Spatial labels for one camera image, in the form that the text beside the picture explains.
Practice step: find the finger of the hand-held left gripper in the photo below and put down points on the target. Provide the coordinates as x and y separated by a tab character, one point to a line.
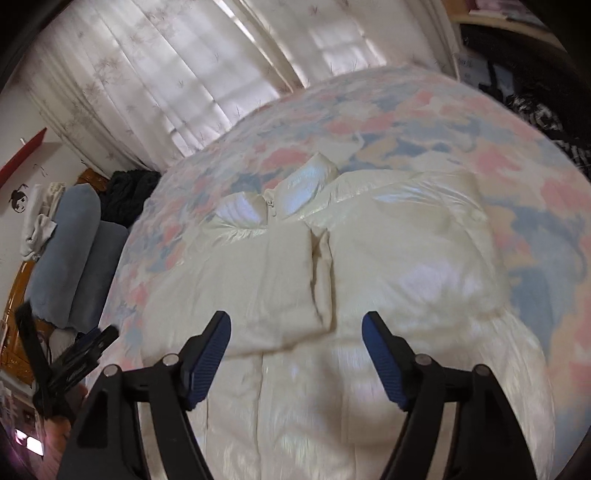
32	341
85	350

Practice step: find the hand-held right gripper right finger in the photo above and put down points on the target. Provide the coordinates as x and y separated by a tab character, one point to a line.
383	364

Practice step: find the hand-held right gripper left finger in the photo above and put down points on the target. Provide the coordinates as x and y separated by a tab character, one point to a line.
207	364

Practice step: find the white puffer jacket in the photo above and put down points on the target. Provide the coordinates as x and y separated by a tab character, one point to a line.
295	286

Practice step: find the small grey-blue pillow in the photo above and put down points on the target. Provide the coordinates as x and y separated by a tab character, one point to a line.
99	272

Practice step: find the large grey-blue pillow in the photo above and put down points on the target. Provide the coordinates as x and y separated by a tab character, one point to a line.
64	258

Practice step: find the pastel printed bed blanket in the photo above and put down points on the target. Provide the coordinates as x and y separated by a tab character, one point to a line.
461	120

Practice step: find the white floral curtain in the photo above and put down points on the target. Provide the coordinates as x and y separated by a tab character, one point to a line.
161	69

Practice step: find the black and white striped cloth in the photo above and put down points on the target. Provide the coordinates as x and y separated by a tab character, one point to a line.
549	122

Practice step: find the wooden bookshelf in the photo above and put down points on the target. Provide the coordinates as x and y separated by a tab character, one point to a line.
485	14

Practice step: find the black wall sticker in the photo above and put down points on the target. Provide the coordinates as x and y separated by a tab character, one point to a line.
19	199

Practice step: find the red wall decoration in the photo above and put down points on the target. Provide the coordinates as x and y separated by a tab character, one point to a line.
23	154

